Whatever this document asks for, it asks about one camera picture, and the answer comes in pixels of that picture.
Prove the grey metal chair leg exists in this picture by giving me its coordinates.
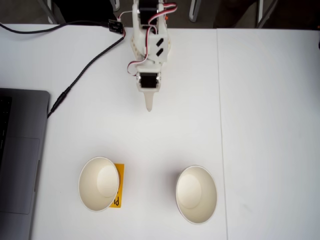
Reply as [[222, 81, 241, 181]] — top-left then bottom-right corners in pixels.
[[41, 0, 62, 25], [256, 0, 279, 29], [188, 0, 205, 23]]

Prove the black cable with barrel plug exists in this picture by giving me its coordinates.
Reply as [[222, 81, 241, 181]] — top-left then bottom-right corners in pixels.
[[46, 34, 126, 119]]

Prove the red white black servo cable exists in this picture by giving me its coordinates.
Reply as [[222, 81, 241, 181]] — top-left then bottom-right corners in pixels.
[[126, 52, 151, 76], [147, 1, 178, 35]]

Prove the small black circuit board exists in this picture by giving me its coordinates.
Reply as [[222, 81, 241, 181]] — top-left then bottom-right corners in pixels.
[[107, 19, 125, 34]]

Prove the brown paper cup with note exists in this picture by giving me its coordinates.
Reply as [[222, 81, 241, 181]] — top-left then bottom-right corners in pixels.
[[77, 156, 123, 213]]

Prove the dark grey laptop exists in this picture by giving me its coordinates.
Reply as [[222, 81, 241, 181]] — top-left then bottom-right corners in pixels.
[[0, 87, 51, 240]]

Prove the yellow handwritten sticky note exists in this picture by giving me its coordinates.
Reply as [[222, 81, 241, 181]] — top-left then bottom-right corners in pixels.
[[108, 162, 126, 209]]

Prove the thin white cable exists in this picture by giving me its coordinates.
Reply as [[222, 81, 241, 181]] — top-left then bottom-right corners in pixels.
[[116, 10, 134, 22]]

